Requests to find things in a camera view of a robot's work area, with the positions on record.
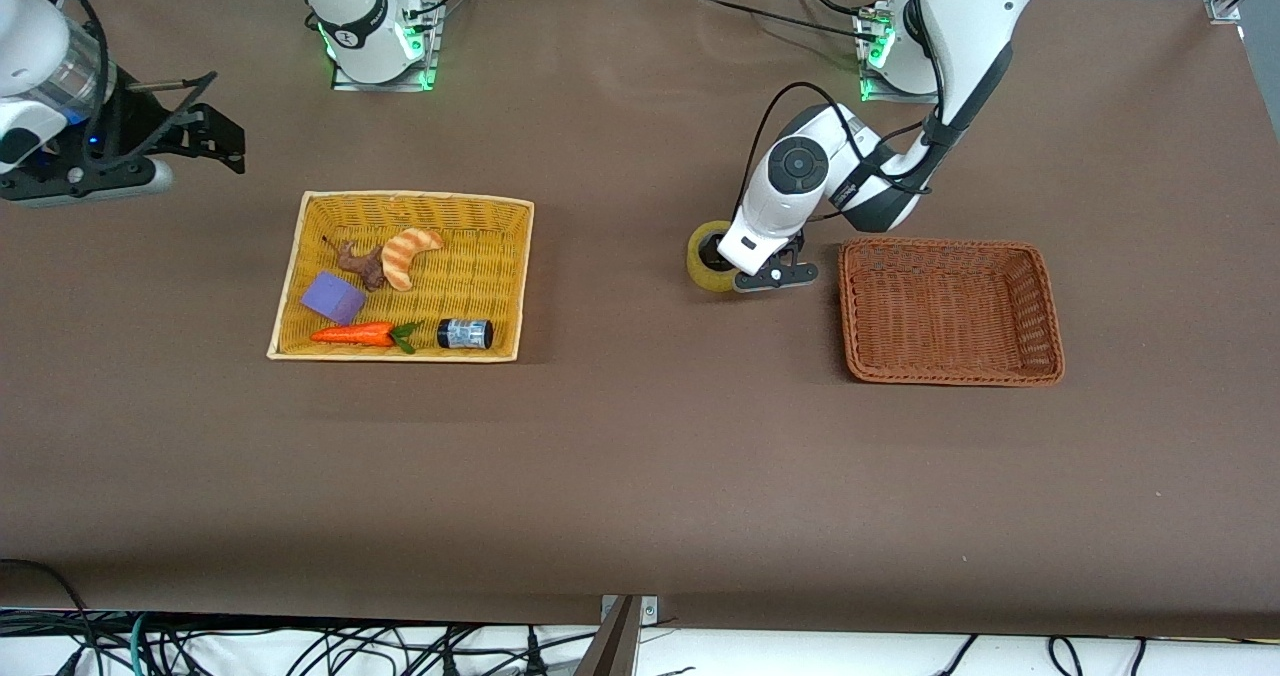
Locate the purple cube block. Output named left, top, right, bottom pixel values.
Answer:
left=300, top=272, right=368, bottom=326

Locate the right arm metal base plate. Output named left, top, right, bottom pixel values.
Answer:
left=330, top=0, right=442, bottom=92

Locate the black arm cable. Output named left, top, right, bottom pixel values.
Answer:
left=737, top=0, right=1014, bottom=223
left=40, top=0, right=219, bottom=167

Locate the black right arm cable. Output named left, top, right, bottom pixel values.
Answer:
left=40, top=0, right=219, bottom=167

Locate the brown toy lion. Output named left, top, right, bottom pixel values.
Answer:
left=323, top=238, right=389, bottom=293

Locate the silver metal table bracket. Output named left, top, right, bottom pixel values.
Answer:
left=600, top=595, right=660, bottom=625

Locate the black cable on table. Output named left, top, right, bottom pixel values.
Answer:
left=698, top=0, right=873, bottom=41

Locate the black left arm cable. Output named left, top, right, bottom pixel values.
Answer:
left=737, top=0, right=1014, bottom=223

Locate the orange toy carrot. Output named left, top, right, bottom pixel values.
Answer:
left=310, top=322, right=421, bottom=356

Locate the clear yellowish tape roll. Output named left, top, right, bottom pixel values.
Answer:
left=686, top=221, right=747, bottom=296

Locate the black looped floor cable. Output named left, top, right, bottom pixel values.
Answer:
left=0, top=558, right=97, bottom=676

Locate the small jar with black lid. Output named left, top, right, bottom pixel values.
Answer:
left=437, top=319, right=495, bottom=351

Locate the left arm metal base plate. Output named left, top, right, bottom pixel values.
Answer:
left=857, top=6, right=943, bottom=105

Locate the yellow woven rectangular basket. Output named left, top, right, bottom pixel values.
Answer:
left=266, top=191, right=536, bottom=364

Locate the brown angled beam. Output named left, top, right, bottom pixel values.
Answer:
left=574, top=596, right=642, bottom=676

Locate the striped toy croissant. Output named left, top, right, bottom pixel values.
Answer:
left=381, top=228, right=445, bottom=293

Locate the brown table mat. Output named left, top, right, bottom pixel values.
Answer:
left=0, top=0, right=1280, bottom=639

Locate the brown wicker rectangular basket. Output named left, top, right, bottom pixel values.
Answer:
left=838, top=237, right=1066, bottom=388

